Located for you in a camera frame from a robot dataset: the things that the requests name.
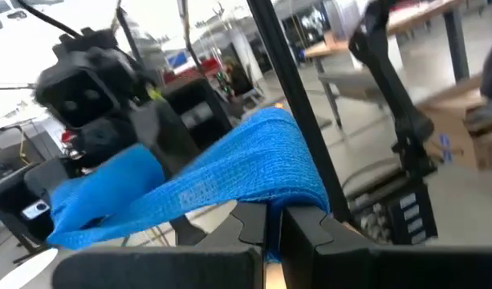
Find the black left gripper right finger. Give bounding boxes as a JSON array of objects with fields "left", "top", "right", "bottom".
[{"left": 279, "top": 206, "right": 492, "bottom": 289}]

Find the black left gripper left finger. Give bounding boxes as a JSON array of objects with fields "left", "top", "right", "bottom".
[{"left": 51, "top": 201, "right": 267, "bottom": 289}]

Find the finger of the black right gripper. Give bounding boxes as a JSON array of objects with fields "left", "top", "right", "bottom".
[
  {"left": 67, "top": 116, "right": 139, "bottom": 169},
  {"left": 127, "top": 100, "right": 209, "bottom": 246}
]

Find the blue elastic bandage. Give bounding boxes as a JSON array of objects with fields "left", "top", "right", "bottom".
[{"left": 47, "top": 106, "right": 331, "bottom": 264}]

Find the person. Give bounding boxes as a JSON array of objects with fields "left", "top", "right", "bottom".
[{"left": 223, "top": 55, "right": 254, "bottom": 97}]

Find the brown cardboard box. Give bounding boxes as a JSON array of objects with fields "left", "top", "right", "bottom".
[{"left": 466, "top": 112, "right": 492, "bottom": 172}]

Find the wooden table with grey legs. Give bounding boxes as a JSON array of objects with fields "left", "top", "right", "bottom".
[{"left": 303, "top": 0, "right": 471, "bottom": 129}]

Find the black cable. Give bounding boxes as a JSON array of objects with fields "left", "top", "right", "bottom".
[{"left": 14, "top": 0, "right": 84, "bottom": 39}]

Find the black rig frame post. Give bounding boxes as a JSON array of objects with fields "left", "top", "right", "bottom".
[{"left": 247, "top": 0, "right": 353, "bottom": 224}]

